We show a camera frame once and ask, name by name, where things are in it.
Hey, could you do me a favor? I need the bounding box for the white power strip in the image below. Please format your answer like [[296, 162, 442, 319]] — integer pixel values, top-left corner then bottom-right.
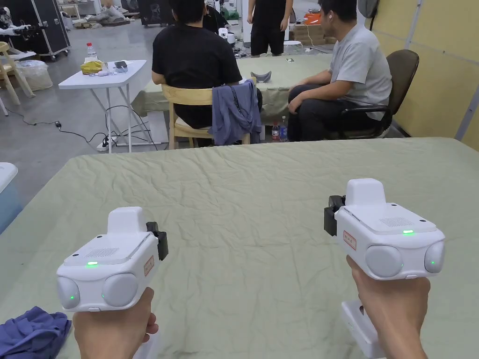
[[96, 136, 119, 152]]

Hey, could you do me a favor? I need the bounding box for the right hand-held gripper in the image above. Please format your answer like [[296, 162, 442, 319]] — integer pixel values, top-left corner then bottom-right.
[[323, 178, 446, 359]]

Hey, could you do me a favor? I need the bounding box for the person's right hand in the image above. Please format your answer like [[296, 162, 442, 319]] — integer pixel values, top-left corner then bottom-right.
[[346, 255, 431, 359]]

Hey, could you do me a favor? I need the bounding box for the stack of cartons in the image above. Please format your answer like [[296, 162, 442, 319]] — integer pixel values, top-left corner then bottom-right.
[[291, 13, 337, 46]]

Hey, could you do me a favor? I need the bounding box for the clear plastic bag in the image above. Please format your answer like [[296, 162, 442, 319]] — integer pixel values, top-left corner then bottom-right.
[[16, 59, 54, 91]]

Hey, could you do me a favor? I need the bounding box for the blue-grey garment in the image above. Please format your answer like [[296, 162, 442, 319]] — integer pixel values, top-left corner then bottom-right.
[[207, 79, 262, 146]]

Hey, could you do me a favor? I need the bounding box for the black office chair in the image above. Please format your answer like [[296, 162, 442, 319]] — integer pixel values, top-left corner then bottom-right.
[[323, 49, 420, 140]]

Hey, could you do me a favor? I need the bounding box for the person's left hand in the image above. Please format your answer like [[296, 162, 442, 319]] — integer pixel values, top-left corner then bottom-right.
[[72, 287, 160, 359]]

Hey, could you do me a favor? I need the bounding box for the black flight case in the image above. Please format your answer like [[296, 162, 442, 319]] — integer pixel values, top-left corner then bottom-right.
[[10, 0, 72, 61], [138, 0, 171, 28]]

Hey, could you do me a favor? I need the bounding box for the white folding table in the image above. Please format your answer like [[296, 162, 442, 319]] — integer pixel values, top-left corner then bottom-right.
[[58, 42, 147, 153]]

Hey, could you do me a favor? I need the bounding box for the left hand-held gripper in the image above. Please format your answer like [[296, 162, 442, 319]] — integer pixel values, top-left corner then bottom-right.
[[56, 207, 169, 359]]

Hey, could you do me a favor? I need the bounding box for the white robot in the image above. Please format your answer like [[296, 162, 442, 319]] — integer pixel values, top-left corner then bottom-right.
[[0, 5, 49, 43]]

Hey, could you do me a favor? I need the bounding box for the bed with pale green sheet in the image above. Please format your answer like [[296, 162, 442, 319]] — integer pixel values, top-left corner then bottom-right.
[[0, 136, 479, 359], [129, 52, 334, 126]]

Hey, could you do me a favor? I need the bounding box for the white round stool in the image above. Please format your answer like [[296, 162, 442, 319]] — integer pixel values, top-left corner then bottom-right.
[[283, 40, 305, 57]]

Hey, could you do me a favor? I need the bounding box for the pale wooden chair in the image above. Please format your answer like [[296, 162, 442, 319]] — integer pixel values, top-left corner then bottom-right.
[[0, 42, 37, 106]]

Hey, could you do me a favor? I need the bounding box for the dark blue shirt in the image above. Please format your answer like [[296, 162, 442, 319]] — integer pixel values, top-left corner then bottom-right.
[[0, 306, 73, 359]]

